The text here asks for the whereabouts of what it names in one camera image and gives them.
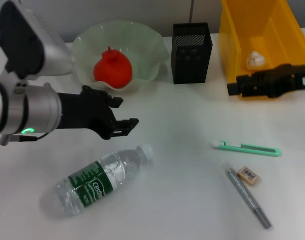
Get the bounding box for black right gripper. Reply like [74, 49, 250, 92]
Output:
[226, 63, 305, 99]

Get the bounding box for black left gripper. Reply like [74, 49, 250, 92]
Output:
[56, 84, 140, 140]

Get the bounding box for white paper ball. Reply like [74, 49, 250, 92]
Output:
[246, 51, 267, 70]

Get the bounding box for red pomegranate toy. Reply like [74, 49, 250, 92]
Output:
[93, 45, 133, 89]

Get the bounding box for green utility knife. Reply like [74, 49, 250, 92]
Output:
[212, 140, 282, 158]

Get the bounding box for clear green-label water bottle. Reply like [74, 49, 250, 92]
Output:
[54, 143, 154, 218]

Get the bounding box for black mesh pen holder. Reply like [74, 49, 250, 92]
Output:
[171, 22, 214, 85]

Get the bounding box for green glass fruit bowl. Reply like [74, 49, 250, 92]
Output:
[72, 20, 171, 95]

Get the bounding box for beige eraser with barcode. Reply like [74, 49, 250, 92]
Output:
[236, 166, 259, 186]

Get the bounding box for grey pen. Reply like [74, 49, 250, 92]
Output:
[219, 161, 272, 230]

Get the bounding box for yellow plastic bin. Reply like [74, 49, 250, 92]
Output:
[218, 0, 305, 100]

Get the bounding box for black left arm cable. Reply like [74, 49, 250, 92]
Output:
[0, 131, 49, 146]

